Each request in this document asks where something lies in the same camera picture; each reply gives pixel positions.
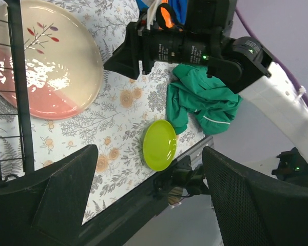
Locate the orange floral cloth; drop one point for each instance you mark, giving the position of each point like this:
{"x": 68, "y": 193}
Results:
{"x": 166, "y": 16}

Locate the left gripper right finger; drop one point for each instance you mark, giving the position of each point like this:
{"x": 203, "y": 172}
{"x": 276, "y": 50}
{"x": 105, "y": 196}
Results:
{"x": 253, "y": 208}

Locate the black wire dish rack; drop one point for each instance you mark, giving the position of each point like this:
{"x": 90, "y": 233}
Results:
{"x": 15, "y": 32}

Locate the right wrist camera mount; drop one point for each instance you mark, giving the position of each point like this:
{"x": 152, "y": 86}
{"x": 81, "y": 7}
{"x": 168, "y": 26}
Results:
{"x": 151, "y": 13}

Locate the lime green plate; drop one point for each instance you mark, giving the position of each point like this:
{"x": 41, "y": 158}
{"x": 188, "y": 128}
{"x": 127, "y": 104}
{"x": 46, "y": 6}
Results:
{"x": 159, "y": 145}

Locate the pink cream plate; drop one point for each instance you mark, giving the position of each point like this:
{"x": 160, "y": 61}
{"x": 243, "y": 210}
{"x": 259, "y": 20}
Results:
{"x": 64, "y": 68}

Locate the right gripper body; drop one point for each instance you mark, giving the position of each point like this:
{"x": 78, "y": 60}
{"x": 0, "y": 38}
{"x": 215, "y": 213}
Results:
{"x": 174, "y": 46}

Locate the blue folded cloth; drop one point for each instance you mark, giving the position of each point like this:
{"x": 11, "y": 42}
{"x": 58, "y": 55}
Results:
{"x": 180, "y": 8}

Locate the green jacket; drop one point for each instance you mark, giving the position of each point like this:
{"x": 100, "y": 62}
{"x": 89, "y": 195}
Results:
{"x": 209, "y": 100}

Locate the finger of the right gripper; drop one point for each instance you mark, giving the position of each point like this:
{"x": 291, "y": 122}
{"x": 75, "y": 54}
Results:
{"x": 124, "y": 59}

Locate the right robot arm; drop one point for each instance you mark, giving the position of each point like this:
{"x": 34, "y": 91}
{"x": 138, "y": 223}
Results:
{"x": 214, "y": 72}

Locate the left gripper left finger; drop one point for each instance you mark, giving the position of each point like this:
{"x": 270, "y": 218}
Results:
{"x": 47, "y": 206}

